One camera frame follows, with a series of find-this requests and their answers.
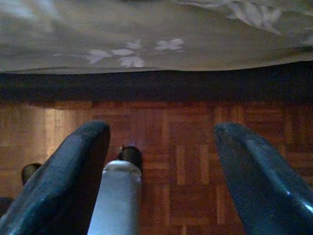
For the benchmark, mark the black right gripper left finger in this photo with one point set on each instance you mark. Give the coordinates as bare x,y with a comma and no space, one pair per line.
56,186

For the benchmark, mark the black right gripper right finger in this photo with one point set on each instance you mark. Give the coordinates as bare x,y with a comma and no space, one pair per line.
264,191

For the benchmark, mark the black left robot foot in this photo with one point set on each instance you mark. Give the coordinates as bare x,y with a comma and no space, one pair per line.
29,171

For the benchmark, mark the silver right robot leg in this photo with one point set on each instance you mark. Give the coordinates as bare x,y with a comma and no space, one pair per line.
115,200

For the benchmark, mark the grey floral bed sheet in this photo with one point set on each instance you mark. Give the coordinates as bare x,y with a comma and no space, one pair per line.
146,29

